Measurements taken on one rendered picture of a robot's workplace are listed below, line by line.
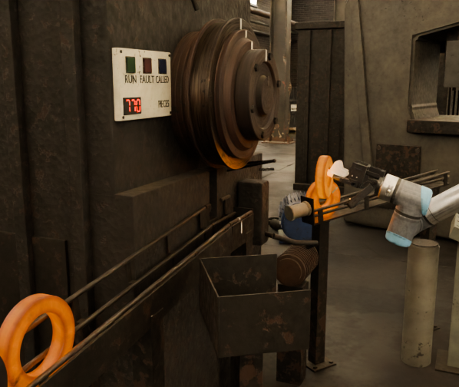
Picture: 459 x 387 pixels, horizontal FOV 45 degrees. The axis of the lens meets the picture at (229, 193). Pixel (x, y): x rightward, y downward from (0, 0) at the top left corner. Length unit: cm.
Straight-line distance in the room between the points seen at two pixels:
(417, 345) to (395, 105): 231
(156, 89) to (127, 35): 17
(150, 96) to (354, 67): 310
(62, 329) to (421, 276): 156
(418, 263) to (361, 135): 225
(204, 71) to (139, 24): 22
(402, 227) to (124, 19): 111
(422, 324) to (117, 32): 166
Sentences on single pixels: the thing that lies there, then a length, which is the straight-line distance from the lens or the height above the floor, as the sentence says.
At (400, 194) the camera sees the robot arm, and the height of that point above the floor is 79.
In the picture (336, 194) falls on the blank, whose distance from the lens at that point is 224.
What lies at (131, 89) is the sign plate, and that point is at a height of 114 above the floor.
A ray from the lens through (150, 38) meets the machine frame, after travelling 160.
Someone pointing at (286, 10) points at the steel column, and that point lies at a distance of 1060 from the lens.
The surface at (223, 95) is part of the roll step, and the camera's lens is 162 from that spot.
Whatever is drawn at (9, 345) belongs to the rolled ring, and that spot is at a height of 71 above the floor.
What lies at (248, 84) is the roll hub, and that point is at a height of 115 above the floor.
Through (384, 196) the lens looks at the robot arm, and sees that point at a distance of 194.
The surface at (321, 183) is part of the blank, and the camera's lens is 194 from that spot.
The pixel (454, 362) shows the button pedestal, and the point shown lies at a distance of 254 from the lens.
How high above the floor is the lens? 116
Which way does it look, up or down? 11 degrees down
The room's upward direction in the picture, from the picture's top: straight up
